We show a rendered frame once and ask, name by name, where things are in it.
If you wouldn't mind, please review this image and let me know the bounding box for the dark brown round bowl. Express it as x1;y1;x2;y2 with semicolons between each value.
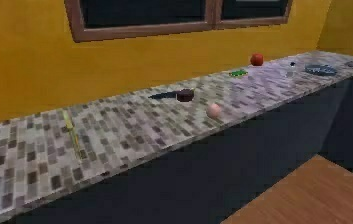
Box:
176;88;196;103

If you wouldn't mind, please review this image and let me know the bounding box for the green flat sponge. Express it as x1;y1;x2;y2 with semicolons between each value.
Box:
228;69;249;78

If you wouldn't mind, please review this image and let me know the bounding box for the brown framed window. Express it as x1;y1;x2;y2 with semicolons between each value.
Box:
63;0;294;44

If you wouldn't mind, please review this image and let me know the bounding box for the red tomato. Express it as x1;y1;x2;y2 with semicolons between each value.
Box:
249;52;265;67

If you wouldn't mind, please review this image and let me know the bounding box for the pale pink egg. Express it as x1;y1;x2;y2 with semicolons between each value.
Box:
206;102;223;120

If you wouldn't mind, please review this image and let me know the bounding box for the mosaic topped kitchen counter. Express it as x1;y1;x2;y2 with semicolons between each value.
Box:
0;49;353;224

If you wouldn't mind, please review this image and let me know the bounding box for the yellow green thin utensil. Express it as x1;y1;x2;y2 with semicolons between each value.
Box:
62;109;84;161

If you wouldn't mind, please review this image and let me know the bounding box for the small clear glass cup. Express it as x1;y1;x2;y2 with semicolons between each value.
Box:
285;61;297;78

